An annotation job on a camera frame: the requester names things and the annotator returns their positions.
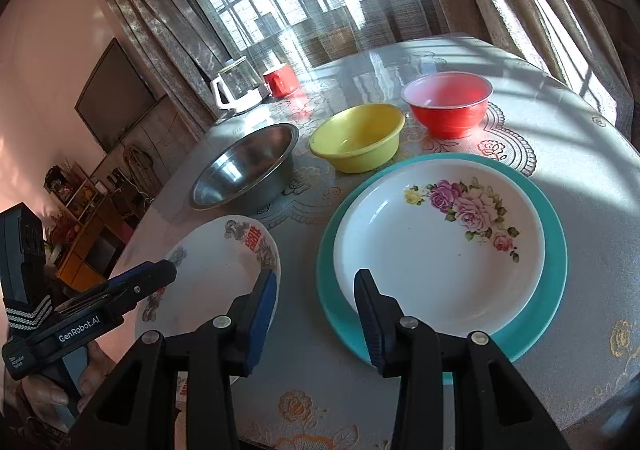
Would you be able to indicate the grey lace-print tablecloth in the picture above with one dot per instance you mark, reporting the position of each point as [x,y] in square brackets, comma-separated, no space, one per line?
[575,210]

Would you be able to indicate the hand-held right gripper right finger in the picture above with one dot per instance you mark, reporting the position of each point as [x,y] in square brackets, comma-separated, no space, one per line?
[367,317]

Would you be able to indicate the red plastic bowl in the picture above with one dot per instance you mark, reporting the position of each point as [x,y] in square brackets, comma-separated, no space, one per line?
[450,122]

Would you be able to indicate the teal plate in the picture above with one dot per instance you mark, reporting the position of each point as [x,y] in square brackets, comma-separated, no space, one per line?
[552,250]

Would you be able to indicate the wall-mounted television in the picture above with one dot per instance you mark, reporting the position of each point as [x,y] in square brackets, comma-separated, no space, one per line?
[115,94]

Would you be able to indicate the yellow bowl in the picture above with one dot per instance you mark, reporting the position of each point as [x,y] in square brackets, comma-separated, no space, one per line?
[360,149]

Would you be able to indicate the person's left hand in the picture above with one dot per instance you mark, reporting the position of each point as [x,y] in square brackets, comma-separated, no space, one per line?
[45,392]

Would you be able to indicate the wooden cabinet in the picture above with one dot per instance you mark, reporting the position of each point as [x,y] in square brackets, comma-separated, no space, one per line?
[90,240]

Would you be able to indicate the stainless steel bowl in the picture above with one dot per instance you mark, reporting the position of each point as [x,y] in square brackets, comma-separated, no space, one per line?
[235,169]

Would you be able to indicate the red mug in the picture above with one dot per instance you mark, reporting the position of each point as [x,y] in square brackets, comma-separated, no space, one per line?
[282,79]

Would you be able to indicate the white plate with pink flowers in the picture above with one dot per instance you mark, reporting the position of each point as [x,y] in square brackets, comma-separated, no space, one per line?
[425,250]

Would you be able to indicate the white plate with red print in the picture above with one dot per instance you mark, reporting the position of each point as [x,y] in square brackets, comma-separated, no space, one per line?
[210,270]

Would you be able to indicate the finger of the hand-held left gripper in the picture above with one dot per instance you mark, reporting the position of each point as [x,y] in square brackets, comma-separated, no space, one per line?
[150,276]

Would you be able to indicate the white sheer curtain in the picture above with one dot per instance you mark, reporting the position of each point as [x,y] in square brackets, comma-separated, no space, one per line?
[325,42]

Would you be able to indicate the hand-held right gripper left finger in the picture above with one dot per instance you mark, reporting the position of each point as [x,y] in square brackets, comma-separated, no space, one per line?
[262,312]

